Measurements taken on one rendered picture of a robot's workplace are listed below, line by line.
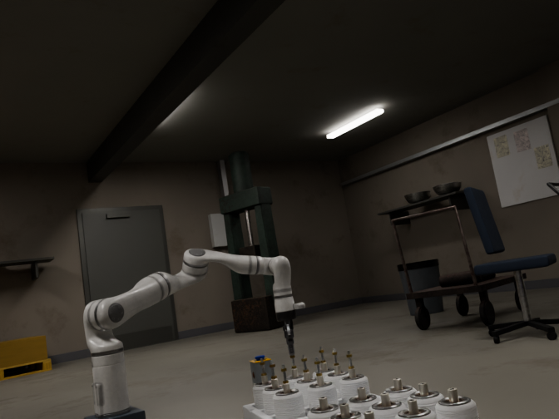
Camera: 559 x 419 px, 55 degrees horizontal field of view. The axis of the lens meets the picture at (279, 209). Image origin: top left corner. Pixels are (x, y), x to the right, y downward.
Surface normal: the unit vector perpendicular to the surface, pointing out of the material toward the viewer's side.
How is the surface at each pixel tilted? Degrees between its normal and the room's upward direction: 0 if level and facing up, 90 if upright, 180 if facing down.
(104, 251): 90
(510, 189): 90
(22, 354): 90
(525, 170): 90
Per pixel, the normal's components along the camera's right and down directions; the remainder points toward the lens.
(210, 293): 0.52, -0.20
